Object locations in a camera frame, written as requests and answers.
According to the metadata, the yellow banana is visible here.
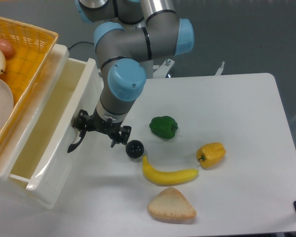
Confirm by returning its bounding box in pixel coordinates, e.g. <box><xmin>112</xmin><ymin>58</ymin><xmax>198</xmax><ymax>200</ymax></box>
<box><xmin>142</xmin><ymin>156</ymin><xmax>199</xmax><ymax>186</ymax></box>

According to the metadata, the black cable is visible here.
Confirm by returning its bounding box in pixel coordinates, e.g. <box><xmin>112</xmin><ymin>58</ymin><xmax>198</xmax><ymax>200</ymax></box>
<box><xmin>68</xmin><ymin>41</ymin><xmax>95</xmax><ymax>49</ymax></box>

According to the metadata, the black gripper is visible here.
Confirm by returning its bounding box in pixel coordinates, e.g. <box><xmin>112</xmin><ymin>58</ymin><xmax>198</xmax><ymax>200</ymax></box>
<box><xmin>72</xmin><ymin>109</ymin><xmax>132</xmax><ymax>148</ymax></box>

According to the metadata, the black mangosteen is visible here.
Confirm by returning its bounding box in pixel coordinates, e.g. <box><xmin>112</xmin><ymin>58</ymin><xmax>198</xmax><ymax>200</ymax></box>
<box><xmin>125</xmin><ymin>140</ymin><xmax>145</xmax><ymax>158</ymax></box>

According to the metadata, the green bell pepper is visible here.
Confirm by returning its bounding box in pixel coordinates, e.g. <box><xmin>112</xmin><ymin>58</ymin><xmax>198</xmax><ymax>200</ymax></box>
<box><xmin>149</xmin><ymin>116</ymin><xmax>178</xmax><ymax>140</ymax></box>

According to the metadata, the white drawer cabinet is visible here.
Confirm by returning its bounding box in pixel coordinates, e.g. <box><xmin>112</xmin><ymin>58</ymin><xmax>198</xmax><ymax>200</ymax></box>
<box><xmin>0</xmin><ymin>44</ymin><xmax>69</xmax><ymax>204</ymax></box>

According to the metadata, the yellow woven basket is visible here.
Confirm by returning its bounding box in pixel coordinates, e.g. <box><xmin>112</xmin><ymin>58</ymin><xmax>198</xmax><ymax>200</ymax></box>
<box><xmin>0</xmin><ymin>17</ymin><xmax>58</xmax><ymax>145</ymax></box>

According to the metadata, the triangular bread piece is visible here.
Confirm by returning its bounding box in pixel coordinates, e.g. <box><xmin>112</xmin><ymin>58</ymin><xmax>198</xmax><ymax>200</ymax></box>
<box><xmin>147</xmin><ymin>187</ymin><xmax>197</xmax><ymax>220</ymax></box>

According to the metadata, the yellow bell pepper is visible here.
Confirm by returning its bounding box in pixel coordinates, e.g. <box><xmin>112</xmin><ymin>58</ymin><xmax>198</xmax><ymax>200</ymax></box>
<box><xmin>196</xmin><ymin>142</ymin><xmax>226</xmax><ymax>169</ymax></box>

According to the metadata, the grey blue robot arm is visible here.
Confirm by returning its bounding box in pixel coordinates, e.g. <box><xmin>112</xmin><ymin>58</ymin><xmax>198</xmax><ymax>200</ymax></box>
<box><xmin>73</xmin><ymin>0</ymin><xmax>194</xmax><ymax>144</ymax></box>

